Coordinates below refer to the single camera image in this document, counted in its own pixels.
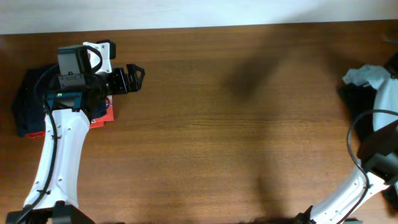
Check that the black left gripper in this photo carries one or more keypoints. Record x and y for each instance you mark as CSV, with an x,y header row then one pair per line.
x,y
122,86

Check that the light blue t-shirt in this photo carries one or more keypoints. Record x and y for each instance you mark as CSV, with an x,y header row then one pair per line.
x,y
377,93

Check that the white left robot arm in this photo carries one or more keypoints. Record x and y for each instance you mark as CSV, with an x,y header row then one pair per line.
x,y
53,196

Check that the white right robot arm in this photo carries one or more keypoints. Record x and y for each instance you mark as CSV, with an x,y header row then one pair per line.
x,y
378,160

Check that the folded red shirt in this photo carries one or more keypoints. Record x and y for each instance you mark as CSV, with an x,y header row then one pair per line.
x,y
106,115

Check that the folded navy blue shirt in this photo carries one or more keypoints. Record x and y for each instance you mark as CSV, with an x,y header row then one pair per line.
x,y
40,97

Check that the black garment at right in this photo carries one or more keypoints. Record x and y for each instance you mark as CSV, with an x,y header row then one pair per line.
x,y
360,105

